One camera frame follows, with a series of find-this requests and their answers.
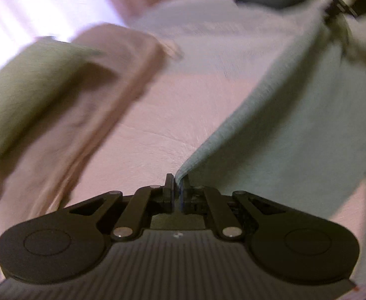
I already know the green knitted pillow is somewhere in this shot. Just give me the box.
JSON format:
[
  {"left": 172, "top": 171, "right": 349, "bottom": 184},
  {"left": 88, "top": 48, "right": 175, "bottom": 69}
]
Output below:
[{"left": 0, "top": 37, "right": 105, "bottom": 176}]

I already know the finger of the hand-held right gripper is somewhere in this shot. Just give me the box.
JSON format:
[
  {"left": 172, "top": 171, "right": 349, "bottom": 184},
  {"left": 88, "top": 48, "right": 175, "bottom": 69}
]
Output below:
[{"left": 324, "top": 8, "right": 366, "bottom": 71}]

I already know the grey-green knitted sweater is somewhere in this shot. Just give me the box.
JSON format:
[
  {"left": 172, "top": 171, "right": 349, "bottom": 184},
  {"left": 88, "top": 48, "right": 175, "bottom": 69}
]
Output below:
[{"left": 174, "top": 0, "right": 366, "bottom": 288}]

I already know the pink curtain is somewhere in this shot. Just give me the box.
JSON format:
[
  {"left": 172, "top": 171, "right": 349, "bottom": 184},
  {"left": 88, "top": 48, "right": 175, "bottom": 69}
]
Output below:
[{"left": 0, "top": 0, "right": 152, "bottom": 91}]

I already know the pink bed cover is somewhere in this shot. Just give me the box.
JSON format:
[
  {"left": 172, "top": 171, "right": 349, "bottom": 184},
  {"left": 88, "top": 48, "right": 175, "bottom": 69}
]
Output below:
[{"left": 0, "top": 0, "right": 366, "bottom": 291}]

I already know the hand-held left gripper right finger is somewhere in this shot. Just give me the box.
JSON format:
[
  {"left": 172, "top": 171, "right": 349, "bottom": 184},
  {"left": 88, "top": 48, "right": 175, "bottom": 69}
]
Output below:
[{"left": 177, "top": 175, "right": 285, "bottom": 239}]

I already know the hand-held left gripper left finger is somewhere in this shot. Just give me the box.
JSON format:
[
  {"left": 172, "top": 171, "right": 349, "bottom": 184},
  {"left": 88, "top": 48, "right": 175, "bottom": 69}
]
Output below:
[{"left": 66, "top": 173, "right": 175, "bottom": 242}]

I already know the folded pink blanket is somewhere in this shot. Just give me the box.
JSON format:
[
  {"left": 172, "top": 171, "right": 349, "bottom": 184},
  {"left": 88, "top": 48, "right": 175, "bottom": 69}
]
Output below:
[{"left": 0, "top": 23, "right": 183, "bottom": 222}]

